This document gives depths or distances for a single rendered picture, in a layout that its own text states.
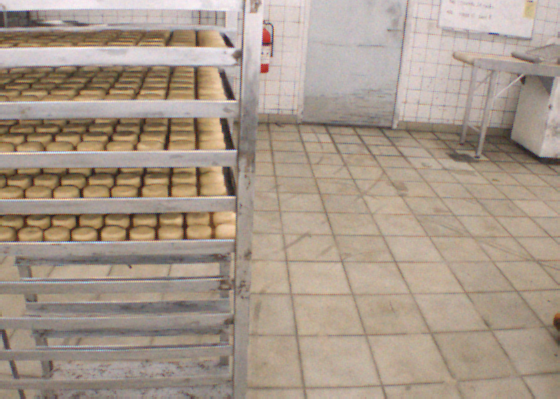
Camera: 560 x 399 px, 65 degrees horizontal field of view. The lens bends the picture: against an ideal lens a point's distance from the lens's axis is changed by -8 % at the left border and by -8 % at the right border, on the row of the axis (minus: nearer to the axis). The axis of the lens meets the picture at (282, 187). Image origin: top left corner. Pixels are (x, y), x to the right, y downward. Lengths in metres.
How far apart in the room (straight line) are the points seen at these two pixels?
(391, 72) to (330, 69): 0.65
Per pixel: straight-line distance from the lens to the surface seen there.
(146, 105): 0.83
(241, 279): 0.95
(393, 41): 5.13
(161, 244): 0.93
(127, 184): 0.97
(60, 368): 1.78
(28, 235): 1.01
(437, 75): 5.32
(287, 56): 4.92
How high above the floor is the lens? 1.34
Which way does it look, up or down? 23 degrees down
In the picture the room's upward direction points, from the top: 4 degrees clockwise
